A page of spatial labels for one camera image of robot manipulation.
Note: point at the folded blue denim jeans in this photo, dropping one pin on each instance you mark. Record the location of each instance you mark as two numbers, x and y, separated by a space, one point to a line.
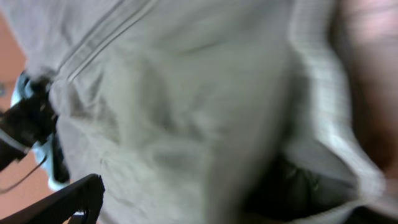
41 132

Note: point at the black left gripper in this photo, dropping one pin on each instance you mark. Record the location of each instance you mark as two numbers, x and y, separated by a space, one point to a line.
14 146

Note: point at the grey shorts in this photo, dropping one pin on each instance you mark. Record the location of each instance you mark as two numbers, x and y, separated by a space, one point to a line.
201 111

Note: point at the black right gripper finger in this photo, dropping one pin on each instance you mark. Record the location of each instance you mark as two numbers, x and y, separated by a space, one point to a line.
79 202

